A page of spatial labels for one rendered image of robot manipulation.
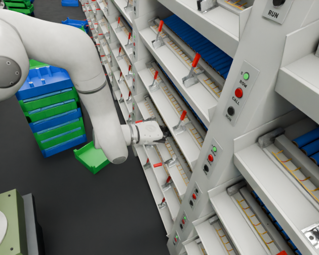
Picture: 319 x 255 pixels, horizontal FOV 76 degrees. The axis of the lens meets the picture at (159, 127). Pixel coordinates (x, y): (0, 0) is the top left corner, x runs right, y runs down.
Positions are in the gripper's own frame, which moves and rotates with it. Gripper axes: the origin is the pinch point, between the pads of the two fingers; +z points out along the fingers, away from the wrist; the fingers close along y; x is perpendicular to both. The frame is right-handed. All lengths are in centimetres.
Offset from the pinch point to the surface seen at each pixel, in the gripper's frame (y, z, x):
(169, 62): 2.0, -8.1, -30.1
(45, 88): 53, -49, 13
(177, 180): -19.3, -2.4, 8.1
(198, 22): -12.2, -11.6, -46.7
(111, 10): 103, -6, -19
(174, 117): -4.7, -3.5, -12.0
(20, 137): 74, -71, 67
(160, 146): -1.1, -2.7, 8.2
